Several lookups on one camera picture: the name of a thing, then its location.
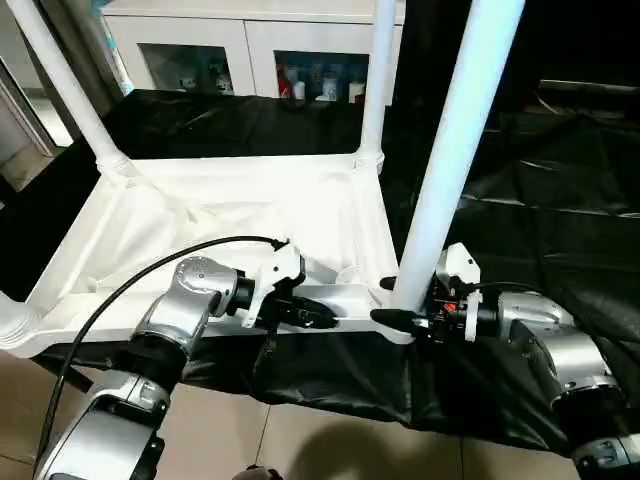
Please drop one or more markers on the white glass door cabinet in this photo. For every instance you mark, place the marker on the white glass door cabinet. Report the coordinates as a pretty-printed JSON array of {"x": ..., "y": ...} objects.
[{"x": 225, "y": 30}]

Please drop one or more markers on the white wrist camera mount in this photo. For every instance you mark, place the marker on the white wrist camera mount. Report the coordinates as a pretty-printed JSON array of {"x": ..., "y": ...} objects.
[
  {"x": 275, "y": 270},
  {"x": 462, "y": 270}
]

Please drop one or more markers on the grey curtain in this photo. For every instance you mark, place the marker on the grey curtain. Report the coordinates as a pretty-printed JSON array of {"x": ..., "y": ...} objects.
[{"x": 55, "y": 50}]

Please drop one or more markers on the white figurine in cabinet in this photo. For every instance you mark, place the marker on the white figurine in cabinet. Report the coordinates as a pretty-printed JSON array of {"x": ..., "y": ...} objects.
[{"x": 187, "y": 81}]

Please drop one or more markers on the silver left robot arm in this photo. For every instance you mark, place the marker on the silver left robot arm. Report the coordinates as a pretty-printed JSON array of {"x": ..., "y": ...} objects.
[{"x": 185, "y": 310}]

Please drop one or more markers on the white teal patterned roll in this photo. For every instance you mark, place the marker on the white teal patterned roll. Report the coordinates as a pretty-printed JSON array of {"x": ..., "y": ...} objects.
[{"x": 120, "y": 65}]

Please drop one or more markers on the white plastic table top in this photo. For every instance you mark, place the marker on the white plastic table top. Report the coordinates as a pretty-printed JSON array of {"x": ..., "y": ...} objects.
[{"x": 200, "y": 215}]

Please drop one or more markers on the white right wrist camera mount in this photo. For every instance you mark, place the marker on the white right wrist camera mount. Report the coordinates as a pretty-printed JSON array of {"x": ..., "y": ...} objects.
[{"x": 462, "y": 270}]

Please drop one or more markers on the black work surface mat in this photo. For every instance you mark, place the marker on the black work surface mat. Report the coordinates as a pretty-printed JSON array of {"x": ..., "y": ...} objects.
[{"x": 525, "y": 200}]

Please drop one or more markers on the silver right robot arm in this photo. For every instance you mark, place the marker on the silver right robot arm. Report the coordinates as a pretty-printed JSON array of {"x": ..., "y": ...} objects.
[{"x": 550, "y": 345}]

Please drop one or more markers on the red item in cabinet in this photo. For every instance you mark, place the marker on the red item in cabinet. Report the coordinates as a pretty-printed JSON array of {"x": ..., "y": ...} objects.
[{"x": 285, "y": 82}]

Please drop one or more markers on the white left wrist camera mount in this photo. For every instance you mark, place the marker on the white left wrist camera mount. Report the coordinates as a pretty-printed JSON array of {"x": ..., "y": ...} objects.
[{"x": 275, "y": 270}]

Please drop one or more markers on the black left robot foot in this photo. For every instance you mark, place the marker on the black left robot foot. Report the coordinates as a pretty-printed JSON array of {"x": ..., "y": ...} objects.
[{"x": 257, "y": 472}]

